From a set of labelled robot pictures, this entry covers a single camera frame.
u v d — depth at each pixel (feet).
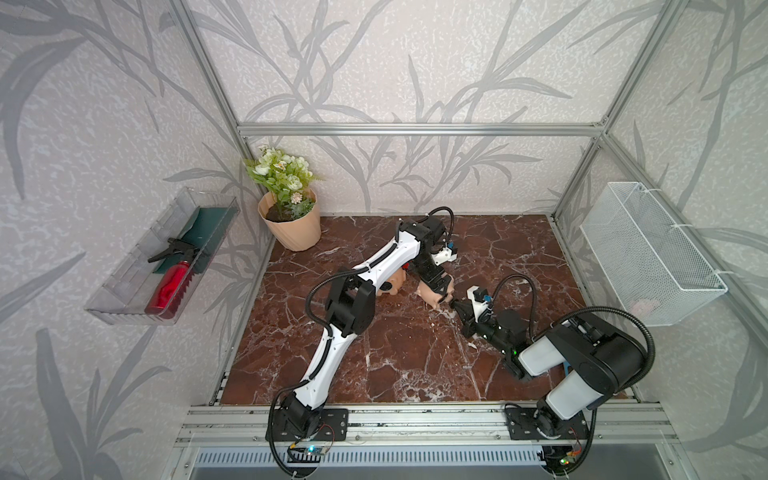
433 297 2.91
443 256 2.85
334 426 2.39
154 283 2.03
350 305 1.93
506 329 2.28
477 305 2.49
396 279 3.05
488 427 2.47
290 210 3.34
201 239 2.35
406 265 2.99
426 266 2.69
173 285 1.92
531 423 2.38
